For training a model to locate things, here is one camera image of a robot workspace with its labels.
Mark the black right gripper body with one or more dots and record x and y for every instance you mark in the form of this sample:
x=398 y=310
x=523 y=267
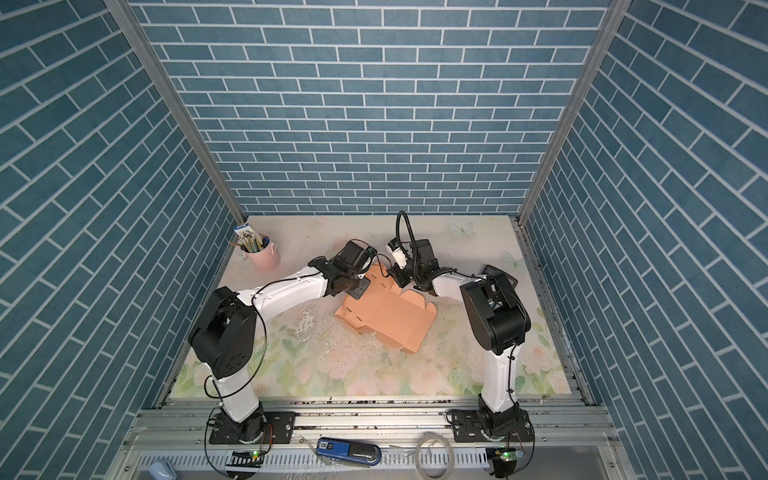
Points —
x=410 y=274

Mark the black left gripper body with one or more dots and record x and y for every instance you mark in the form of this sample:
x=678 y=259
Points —
x=357 y=285

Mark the pink paper box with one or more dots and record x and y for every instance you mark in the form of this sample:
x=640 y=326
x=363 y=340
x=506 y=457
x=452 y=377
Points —
x=398 y=318

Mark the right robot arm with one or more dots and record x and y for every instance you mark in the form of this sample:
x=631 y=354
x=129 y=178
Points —
x=497 y=317

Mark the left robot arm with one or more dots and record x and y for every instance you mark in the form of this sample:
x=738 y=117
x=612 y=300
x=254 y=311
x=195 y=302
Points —
x=223 y=337

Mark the black Dexin desk calculator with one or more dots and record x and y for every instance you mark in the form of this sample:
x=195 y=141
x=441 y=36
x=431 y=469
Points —
x=499 y=276

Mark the pink pen holder cup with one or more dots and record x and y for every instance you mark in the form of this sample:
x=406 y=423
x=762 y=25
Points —
x=266 y=260

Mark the pens in cup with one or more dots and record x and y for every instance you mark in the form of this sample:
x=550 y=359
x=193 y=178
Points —
x=249 y=239

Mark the blue handheld device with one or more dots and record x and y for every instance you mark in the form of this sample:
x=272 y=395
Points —
x=351 y=451

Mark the left controller board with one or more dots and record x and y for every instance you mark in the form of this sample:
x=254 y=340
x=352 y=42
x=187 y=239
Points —
x=243 y=465

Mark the controller board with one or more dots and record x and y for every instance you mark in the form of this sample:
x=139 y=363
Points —
x=503 y=461
x=243 y=465

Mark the right controller board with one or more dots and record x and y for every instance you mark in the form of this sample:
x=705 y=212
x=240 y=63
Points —
x=503 y=461

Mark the light blue object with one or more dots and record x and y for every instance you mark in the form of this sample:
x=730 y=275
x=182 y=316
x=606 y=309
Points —
x=162 y=470

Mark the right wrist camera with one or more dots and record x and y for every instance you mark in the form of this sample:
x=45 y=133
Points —
x=396 y=250

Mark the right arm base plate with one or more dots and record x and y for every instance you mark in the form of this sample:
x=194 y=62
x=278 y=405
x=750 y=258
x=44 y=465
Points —
x=473 y=426

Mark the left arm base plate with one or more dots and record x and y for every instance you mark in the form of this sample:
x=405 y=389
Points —
x=260 y=428

